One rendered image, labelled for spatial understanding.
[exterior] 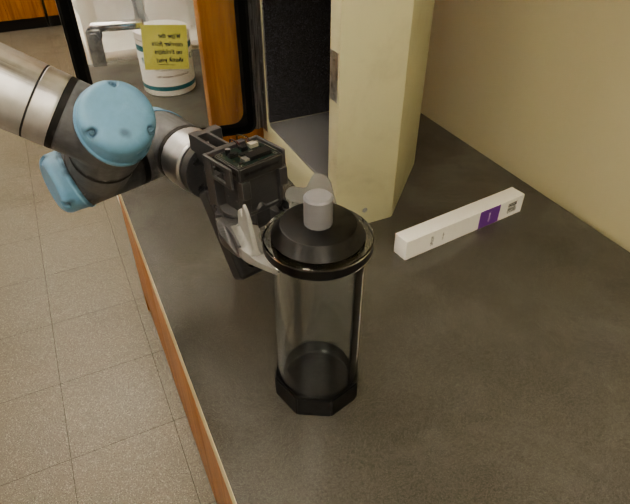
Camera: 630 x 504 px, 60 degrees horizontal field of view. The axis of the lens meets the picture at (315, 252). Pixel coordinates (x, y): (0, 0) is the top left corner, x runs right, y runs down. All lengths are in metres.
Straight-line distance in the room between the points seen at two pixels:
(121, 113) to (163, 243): 0.40
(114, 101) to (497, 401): 0.53
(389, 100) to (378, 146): 0.07
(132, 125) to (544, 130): 0.77
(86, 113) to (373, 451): 0.45
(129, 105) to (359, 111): 0.37
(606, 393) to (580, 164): 0.45
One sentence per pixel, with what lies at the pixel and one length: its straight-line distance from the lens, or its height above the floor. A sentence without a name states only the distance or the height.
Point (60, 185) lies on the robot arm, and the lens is 0.69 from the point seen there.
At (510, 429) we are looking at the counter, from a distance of 0.69.
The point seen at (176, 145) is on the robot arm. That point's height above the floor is 1.18.
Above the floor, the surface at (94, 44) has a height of 1.19.
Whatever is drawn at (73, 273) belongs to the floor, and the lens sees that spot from 2.49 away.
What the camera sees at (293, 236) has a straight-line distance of 0.51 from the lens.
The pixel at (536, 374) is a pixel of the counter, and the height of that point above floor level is 0.94.
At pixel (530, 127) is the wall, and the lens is 1.13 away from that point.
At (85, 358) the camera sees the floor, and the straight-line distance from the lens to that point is 2.12.
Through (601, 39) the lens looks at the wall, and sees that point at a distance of 1.02.
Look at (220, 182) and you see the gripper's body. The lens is 0.58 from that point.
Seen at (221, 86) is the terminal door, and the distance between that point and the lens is 1.08.
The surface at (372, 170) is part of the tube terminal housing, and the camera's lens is 0.89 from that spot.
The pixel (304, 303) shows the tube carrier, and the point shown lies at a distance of 0.53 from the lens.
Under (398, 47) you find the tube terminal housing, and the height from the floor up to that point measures 1.23.
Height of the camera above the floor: 1.48
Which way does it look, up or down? 38 degrees down
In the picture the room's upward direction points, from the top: straight up
